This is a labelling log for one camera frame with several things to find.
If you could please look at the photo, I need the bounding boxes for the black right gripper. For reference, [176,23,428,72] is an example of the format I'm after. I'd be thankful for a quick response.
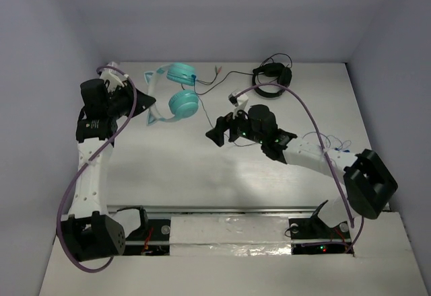
[206,104,265,147]

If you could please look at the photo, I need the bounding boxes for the teal cat ear headphones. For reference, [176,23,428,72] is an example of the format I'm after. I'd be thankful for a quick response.
[144,63,199,126]

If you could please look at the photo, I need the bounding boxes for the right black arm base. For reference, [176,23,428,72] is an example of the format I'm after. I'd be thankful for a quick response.
[284,200,353,255]

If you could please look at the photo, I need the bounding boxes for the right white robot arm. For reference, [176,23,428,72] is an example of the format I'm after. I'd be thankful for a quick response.
[205,105,398,237]

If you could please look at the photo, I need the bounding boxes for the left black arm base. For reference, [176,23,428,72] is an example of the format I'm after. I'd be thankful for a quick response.
[113,206,171,256]

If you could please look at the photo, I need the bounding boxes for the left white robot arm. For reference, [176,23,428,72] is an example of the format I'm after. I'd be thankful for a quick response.
[57,79,156,266]

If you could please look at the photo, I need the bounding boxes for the black headphones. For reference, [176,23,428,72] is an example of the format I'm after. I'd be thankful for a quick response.
[252,52,293,87]

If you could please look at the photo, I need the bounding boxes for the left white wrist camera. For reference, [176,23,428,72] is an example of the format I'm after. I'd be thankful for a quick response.
[98,61,127,93]

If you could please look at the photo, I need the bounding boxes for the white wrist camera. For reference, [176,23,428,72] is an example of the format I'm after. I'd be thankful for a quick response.
[228,91,249,118]
[98,61,127,93]

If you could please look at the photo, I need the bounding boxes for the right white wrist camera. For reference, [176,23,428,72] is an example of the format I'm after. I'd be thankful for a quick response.
[228,91,249,118]

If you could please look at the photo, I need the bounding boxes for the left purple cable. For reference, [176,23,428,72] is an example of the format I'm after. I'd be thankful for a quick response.
[56,65,138,273]

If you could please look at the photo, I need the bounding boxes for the purple cable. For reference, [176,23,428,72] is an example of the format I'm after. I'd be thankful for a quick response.
[56,65,138,273]
[234,84,365,253]

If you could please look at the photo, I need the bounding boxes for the black headphone cable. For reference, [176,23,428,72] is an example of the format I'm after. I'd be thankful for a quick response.
[195,65,255,96]

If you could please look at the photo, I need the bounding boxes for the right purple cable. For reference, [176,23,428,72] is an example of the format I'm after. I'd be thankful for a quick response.
[234,84,365,253]

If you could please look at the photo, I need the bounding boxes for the aluminium front rail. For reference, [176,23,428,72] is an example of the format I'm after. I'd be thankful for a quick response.
[107,205,324,216]

